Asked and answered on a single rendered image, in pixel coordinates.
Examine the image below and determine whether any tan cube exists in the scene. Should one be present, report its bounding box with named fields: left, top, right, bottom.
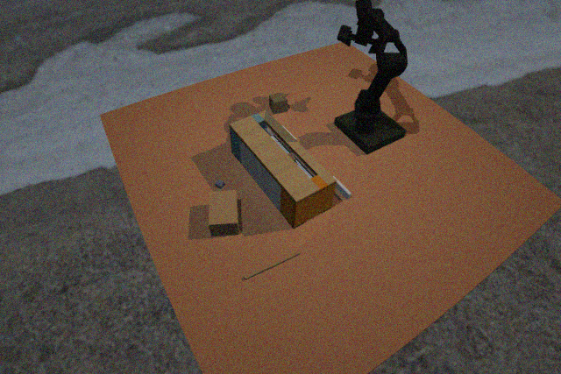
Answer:
left=209, top=190, right=239, bottom=236

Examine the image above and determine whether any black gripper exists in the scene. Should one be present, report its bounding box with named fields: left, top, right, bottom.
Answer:
left=337, top=25, right=387, bottom=54

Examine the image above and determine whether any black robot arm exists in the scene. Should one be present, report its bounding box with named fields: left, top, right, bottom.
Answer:
left=352, top=0, right=408, bottom=137

